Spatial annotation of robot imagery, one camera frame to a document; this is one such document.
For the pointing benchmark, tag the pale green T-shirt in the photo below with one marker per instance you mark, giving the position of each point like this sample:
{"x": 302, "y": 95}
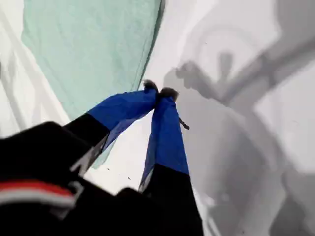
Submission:
{"x": 86, "y": 49}

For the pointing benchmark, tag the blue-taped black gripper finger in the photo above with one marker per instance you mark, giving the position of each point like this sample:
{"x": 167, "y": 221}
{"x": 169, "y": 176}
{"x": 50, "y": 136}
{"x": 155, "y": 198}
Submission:
{"x": 166, "y": 137}
{"x": 123, "y": 108}

